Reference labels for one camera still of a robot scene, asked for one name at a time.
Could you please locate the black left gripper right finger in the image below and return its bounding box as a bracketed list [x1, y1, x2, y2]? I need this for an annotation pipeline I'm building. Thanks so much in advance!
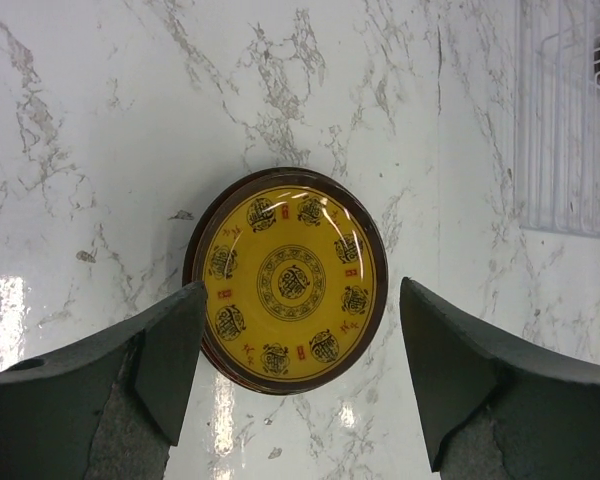
[400, 278, 600, 479]

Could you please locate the white wire dish rack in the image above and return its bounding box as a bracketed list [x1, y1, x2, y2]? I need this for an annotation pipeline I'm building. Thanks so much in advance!
[514, 1, 600, 238]

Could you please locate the red floral plate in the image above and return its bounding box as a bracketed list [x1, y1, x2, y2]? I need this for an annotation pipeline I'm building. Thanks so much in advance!
[182, 167, 391, 399]

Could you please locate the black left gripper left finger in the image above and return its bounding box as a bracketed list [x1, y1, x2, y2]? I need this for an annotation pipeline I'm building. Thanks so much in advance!
[0, 282, 207, 479]

